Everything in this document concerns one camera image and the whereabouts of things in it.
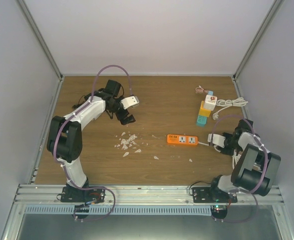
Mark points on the yellow cube socket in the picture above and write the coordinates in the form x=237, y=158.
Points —
x=204, y=112

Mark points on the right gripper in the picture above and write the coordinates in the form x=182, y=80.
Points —
x=225, y=152

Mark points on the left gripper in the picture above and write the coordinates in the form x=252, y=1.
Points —
x=126, y=120

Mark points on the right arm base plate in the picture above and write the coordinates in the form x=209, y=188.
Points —
x=207, y=194

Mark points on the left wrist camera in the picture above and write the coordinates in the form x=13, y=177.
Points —
x=129, y=102

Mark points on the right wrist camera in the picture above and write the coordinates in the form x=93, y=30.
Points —
x=216, y=140

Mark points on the white cube adapter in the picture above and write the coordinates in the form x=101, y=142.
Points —
x=210, y=102

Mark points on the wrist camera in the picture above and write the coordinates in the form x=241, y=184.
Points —
x=216, y=140
x=129, y=102

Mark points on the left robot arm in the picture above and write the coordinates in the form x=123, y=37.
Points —
x=65, y=134

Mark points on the grey cable duct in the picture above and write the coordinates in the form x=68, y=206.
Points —
x=120, y=210

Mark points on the teal power strip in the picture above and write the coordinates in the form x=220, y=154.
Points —
x=201, y=121

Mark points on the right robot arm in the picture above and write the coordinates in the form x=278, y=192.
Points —
x=254, y=166

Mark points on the orange power strip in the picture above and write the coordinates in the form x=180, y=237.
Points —
x=184, y=140

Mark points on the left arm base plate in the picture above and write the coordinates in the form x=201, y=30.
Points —
x=74, y=195

